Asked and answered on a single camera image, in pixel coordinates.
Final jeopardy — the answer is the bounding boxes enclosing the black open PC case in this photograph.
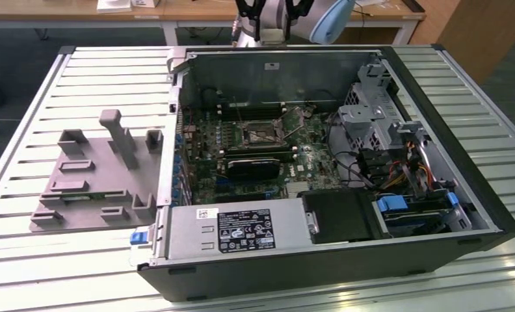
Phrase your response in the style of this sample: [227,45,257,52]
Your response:
[136,45,515,303]

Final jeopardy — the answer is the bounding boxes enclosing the black data wire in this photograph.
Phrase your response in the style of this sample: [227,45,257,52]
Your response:
[334,142,375,190]

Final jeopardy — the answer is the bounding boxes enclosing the metal socket cover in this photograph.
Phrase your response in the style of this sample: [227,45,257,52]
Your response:
[279,105,315,137]

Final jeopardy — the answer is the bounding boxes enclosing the silver drive bay cage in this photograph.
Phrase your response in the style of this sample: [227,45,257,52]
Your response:
[338,63,430,150]

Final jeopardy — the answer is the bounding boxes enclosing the small silver heat sink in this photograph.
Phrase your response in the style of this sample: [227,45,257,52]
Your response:
[285,182,311,196]

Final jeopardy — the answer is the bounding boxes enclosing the green RAM stick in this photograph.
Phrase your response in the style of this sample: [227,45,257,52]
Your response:
[62,194,108,202]

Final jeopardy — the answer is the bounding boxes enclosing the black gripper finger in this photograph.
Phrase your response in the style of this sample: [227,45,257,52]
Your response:
[235,0,263,42]
[283,0,316,42]

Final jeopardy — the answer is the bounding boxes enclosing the wooden cabinet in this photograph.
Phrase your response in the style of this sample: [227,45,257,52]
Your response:
[412,0,515,85]

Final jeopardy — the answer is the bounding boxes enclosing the CPU socket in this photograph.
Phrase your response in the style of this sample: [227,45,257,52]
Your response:
[239,120,284,146]

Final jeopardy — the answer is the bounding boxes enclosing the long wooden desk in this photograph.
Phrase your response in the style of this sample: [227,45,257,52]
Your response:
[0,0,427,46]

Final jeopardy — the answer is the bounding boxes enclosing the green motherboard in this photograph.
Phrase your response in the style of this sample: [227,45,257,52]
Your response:
[181,103,350,207]

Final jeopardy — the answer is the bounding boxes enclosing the silver power supply unit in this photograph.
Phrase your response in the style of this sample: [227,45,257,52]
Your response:
[164,204,311,259]

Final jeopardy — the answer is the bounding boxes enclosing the hard disk in blue carrier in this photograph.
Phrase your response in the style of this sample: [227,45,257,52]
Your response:
[374,191,458,237]

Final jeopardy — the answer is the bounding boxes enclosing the black fan shroud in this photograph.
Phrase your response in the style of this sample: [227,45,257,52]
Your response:
[299,190,391,244]

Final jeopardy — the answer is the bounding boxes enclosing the square CPU silver lid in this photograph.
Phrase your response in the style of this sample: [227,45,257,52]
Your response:
[260,28,285,46]

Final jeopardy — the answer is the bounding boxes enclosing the grey plastic parts rack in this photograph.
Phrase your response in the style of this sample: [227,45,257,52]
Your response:
[29,109,168,233]

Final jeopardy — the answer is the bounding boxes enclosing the white cardboard box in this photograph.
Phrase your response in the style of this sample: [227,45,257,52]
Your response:
[95,0,133,14]

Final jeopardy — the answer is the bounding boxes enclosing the black graphics card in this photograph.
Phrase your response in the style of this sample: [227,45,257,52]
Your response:
[223,158,281,181]

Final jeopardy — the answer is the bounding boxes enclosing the coloured power wire bundle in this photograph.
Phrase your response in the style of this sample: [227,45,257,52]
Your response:
[391,142,436,192]

